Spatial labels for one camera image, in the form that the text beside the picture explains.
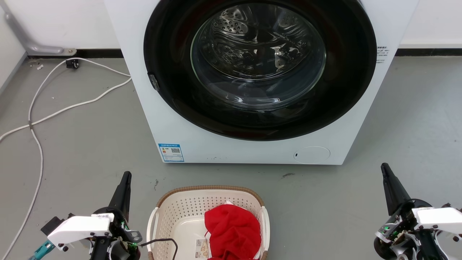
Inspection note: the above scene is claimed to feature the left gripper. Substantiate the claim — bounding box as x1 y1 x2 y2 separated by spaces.
92 172 142 260

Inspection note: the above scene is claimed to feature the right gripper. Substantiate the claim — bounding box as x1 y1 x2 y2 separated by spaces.
373 163 433 260

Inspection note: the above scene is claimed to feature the white laundry basket brown rim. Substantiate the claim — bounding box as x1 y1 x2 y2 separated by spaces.
146 185 270 260

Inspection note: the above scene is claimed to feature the blue energy label sticker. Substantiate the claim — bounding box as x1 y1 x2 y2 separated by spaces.
158 143 184 163

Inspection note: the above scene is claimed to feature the round white filter cover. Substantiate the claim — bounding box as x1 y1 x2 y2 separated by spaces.
293 146 331 164

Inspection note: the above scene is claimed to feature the teal connector plug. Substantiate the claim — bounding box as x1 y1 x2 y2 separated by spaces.
28 241 55 260

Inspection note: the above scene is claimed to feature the red garment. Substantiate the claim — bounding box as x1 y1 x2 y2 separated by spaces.
204 204 262 260

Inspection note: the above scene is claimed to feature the white front-load washing machine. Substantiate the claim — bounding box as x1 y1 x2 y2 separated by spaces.
104 0 420 165

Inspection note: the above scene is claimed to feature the round black glass washer door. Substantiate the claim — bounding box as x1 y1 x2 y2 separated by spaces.
143 0 377 142

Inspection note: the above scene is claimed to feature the grey drain pipe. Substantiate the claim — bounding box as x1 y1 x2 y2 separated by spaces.
0 3 77 56

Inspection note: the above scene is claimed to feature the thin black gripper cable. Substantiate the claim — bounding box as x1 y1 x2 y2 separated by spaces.
140 238 179 260

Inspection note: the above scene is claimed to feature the long white power cable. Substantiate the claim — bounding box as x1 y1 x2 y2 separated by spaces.
0 58 131 260

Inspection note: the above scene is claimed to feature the white hose cable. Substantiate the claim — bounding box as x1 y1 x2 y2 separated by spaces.
0 77 132 142

